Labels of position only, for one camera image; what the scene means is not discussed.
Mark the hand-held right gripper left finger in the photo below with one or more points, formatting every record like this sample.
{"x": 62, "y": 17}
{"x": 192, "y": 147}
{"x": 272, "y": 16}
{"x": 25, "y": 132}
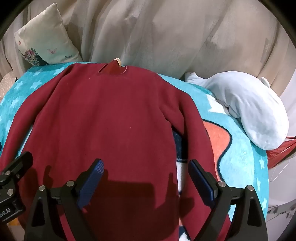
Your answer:
{"x": 91, "y": 183}

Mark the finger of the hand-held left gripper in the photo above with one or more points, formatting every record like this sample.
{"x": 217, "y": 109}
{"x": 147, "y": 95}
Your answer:
{"x": 19, "y": 163}

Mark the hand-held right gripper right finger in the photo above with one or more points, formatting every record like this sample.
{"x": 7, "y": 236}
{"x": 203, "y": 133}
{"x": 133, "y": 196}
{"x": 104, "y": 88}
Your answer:
{"x": 201, "y": 183}

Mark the dark red sweater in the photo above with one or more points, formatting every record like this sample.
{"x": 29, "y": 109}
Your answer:
{"x": 104, "y": 115}

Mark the blue star printed blanket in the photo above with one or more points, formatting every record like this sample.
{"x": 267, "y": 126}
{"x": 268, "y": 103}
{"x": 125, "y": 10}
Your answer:
{"x": 238, "y": 157}

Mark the dotted beige cloth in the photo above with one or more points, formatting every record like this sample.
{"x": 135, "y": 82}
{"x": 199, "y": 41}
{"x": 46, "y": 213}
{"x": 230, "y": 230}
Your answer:
{"x": 8, "y": 80}

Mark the red fabric bag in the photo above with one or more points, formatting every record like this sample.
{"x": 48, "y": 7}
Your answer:
{"x": 279, "y": 150}

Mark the cream butterfly print pillow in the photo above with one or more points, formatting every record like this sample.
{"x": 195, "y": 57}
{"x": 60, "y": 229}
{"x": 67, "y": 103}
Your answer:
{"x": 44, "y": 37}

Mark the beige sheer curtain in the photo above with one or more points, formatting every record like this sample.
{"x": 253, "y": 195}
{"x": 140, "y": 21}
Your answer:
{"x": 150, "y": 34}

